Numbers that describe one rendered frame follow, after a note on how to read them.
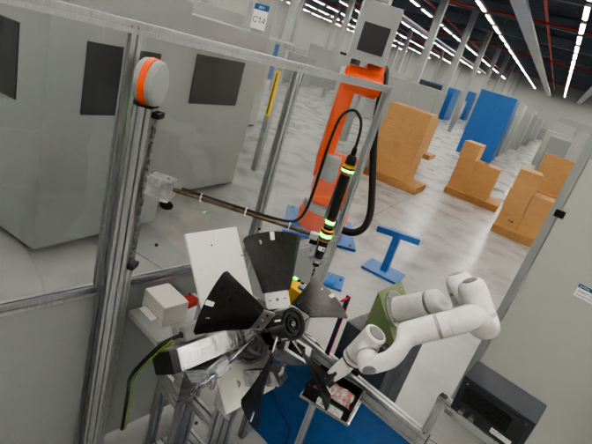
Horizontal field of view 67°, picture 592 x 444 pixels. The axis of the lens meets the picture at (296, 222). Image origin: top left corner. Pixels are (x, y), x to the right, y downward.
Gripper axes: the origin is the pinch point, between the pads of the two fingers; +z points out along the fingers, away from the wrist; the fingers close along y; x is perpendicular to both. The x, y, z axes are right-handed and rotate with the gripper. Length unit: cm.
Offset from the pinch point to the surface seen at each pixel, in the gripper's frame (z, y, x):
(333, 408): 13.5, -6.4, 7.0
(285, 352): 3.7, 6.7, -19.1
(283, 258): -28, 10, -42
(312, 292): -13.3, -9.2, -31.9
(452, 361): 95, -242, 22
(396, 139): 116, -720, -362
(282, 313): -19.1, 19.2, -25.3
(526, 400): -41, -29, 47
